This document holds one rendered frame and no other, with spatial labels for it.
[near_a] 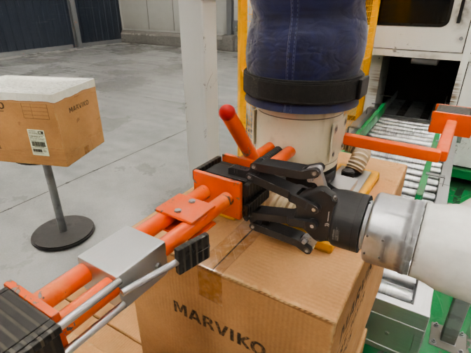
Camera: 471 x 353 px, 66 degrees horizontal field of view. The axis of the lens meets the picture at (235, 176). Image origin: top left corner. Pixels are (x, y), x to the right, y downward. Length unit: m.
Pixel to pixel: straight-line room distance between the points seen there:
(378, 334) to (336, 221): 0.95
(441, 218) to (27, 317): 0.41
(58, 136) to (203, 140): 0.79
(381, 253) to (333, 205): 0.08
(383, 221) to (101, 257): 0.31
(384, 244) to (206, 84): 1.76
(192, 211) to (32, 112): 1.77
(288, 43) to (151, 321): 0.58
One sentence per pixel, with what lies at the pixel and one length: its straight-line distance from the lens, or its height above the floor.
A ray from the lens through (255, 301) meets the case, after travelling 0.58.
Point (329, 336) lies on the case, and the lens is 0.55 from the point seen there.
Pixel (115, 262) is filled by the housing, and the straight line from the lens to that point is 0.40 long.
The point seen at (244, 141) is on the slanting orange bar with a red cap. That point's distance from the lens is 0.55.
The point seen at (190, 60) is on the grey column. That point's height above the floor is 1.14.
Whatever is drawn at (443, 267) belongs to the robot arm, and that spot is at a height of 1.20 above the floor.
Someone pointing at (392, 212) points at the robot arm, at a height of 1.24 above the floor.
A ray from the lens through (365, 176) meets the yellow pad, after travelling 0.87.
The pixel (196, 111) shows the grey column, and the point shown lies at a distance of 2.18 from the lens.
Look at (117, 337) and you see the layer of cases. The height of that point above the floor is 0.54.
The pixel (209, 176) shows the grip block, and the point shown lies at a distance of 0.52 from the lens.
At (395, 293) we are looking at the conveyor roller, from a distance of 1.42.
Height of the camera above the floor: 1.45
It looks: 26 degrees down
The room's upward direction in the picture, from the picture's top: straight up
